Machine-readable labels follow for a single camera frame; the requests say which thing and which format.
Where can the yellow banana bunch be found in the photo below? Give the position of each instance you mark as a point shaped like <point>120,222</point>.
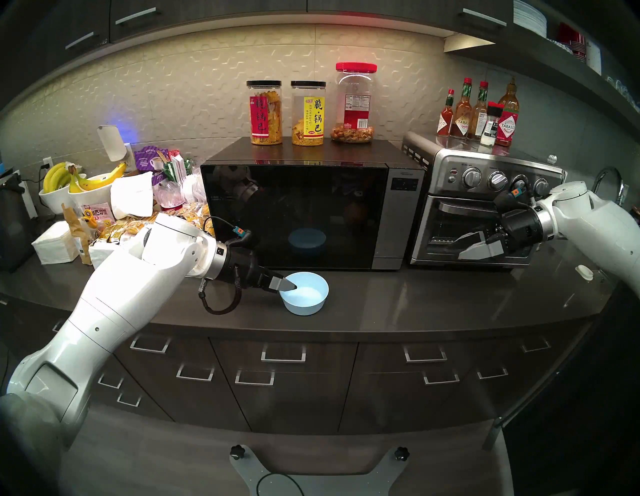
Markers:
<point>100,181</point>

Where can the black Panasonic microwave body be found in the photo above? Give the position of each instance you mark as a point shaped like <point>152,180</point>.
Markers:
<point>320,152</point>

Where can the orange-brown Tabasco bottle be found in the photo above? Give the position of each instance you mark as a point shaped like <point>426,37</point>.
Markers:
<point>461,122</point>

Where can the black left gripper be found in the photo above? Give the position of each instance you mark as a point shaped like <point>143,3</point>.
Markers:
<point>245,267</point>

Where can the small red Tabasco bottle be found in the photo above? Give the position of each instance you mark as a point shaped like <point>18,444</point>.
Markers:
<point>445,122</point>

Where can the greenish banana bunch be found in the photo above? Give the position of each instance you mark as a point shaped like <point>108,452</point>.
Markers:
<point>55,177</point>

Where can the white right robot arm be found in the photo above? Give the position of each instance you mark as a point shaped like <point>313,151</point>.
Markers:
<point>600,225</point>

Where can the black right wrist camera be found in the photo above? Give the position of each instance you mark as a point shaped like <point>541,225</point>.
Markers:
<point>506,200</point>

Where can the brown paper snack bag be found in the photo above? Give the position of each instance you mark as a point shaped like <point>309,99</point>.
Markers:
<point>75,230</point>

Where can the snack jar with red label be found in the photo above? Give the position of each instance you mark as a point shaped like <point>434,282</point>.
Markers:
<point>264,120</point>

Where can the white shaker with red cap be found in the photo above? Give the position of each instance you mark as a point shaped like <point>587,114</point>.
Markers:
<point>491,127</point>

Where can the light blue bowl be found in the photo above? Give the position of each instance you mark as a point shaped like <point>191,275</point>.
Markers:
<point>310,300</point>

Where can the clear bag of madeleines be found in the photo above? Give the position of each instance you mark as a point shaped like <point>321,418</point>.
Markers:
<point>122,229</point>
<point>197,214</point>

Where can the dark wood drawer cabinet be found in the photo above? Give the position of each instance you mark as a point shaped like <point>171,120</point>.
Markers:
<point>300,400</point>

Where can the chrome kitchen faucet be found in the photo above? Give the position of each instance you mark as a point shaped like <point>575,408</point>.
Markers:
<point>611,169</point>

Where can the colourful sachet packets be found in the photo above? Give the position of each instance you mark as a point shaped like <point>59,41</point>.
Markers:
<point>177,165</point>

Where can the pink Korean snack pack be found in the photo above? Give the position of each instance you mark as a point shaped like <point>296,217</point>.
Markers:
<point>97,215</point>

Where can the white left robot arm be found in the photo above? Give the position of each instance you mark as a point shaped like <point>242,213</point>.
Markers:
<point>125,290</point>

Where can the white plastic forks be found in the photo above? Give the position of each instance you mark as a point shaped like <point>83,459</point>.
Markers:
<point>192,187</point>

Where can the dark wood wall cabinet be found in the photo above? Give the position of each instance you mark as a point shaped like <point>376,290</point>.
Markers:
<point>200,12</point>

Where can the white napkin stack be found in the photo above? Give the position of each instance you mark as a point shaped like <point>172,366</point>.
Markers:
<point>52,245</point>

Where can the dark wooden wall shelf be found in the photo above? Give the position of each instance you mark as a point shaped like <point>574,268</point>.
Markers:
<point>540,57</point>

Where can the black base knob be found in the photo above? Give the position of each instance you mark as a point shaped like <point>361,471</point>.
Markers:
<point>402,453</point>
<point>237,451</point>

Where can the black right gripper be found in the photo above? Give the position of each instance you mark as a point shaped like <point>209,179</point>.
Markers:
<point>522,230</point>

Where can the black dishwasher front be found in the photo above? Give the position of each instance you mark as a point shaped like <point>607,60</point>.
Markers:
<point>585,425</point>

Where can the large white paper napkin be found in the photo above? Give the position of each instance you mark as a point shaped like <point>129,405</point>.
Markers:
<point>131,195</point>

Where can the purple snack bag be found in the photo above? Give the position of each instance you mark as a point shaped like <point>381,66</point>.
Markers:
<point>150,159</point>

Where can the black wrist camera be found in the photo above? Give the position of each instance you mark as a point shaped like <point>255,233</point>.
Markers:
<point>506,200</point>
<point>247,240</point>

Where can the large Tabasco bottle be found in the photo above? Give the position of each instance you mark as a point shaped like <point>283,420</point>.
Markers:
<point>507,125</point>

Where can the snack jar with yellow label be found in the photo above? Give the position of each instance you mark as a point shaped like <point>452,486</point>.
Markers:
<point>308,120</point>

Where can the small white round dish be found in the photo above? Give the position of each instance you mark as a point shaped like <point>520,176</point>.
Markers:
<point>584,272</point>

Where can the white wall plug-in device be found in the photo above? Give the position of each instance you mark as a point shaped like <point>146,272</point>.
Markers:
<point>112,142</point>

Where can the stainless steel toaster oven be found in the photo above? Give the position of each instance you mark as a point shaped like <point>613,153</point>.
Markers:
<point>450,160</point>

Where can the red cup with plastic wrap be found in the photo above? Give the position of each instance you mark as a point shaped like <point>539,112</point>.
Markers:
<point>170,195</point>

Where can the clear jar with red lid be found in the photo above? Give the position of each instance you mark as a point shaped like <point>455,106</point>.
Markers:
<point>355,112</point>

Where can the stack of white cups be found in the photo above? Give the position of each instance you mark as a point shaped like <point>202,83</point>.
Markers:
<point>594,57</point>

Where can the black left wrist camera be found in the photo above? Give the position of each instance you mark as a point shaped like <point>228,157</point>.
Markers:
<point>247,240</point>

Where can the stack of white plates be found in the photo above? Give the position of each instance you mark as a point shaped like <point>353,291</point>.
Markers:
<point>530,17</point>

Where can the stack of red cups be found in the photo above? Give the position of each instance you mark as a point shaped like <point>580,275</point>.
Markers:
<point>575,42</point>

